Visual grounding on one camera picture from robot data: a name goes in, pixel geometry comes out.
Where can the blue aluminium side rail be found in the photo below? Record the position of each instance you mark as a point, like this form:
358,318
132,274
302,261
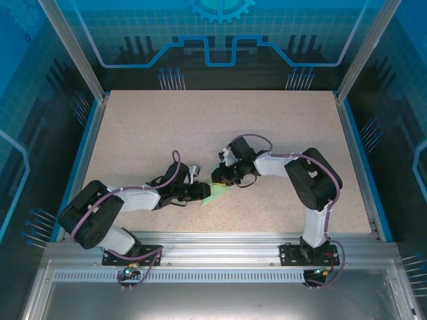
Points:
87,150
357,150

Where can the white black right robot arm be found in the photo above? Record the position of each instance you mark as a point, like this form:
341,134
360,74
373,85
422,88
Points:
272,165

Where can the steel sheet tray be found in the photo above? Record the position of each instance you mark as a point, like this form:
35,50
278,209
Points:
217,303

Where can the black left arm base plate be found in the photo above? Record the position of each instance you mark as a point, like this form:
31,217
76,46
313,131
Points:
146,256

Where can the small connector with green light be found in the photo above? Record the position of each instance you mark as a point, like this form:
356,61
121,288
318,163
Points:
132,267
325,270

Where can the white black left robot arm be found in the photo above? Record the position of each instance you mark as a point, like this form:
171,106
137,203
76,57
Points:
140,200

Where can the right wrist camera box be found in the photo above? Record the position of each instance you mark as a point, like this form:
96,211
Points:
227,156

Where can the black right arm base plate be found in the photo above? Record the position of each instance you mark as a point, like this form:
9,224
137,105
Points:
288,255

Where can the aluminium table edge beam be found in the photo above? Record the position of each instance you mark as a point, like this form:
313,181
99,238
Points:
217,248

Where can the aluminium frame post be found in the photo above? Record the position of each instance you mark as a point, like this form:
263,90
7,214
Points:
76,50
366,50

